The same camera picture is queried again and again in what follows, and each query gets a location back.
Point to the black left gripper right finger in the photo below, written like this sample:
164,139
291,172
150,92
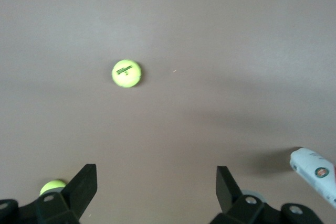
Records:
231,203

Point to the yellow-green tennis ball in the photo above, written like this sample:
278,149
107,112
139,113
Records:
51,186
126,77

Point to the white blue tennis ball can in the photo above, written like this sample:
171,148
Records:
312,171

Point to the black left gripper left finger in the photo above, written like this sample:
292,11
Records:
76,197

